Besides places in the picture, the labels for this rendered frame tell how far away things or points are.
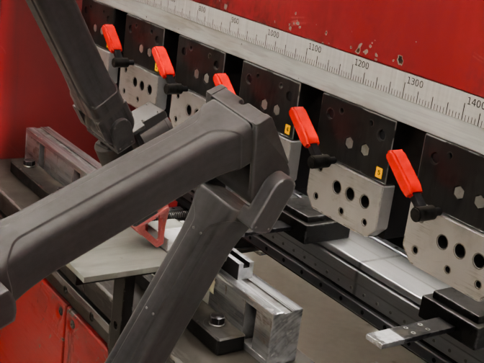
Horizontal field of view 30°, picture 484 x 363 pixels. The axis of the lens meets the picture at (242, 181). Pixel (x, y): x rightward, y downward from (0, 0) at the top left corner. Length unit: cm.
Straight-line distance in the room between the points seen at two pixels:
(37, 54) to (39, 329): 70
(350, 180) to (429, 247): 16
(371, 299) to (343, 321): 205
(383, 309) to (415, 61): 60
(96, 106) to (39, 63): 98
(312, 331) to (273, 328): 211
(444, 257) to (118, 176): 44
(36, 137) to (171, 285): 126
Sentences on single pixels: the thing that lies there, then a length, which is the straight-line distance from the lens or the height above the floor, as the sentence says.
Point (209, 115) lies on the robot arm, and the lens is 91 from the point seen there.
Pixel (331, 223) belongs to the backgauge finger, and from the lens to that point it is 169.
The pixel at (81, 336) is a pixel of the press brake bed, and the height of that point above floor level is 74.
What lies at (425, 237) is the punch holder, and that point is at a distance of 113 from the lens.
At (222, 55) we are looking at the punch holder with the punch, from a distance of 146.
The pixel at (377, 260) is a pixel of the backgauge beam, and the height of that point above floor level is 98.
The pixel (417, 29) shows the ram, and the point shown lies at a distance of 113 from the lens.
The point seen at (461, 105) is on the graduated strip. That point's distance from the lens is 108.
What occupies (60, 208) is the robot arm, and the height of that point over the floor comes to 131.
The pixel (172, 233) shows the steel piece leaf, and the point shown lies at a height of 100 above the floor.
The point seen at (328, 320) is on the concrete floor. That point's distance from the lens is 365.
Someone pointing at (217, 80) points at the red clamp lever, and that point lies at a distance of 140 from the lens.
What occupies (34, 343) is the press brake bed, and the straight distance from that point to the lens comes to 204.
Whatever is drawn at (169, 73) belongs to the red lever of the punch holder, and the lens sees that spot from 155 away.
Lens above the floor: 160
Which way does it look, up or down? 18 degrees down
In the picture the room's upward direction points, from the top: 7 degrees clockwise
